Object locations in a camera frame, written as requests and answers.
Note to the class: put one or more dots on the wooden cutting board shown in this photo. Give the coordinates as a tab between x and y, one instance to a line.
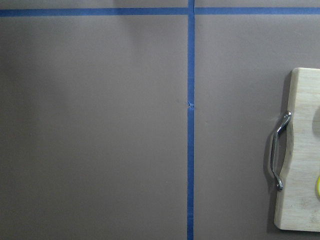
297	205

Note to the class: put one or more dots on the upper lemon slice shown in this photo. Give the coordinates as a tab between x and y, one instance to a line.
317	186

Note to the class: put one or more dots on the metal cutting board handle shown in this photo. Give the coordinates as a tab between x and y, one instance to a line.
274	145

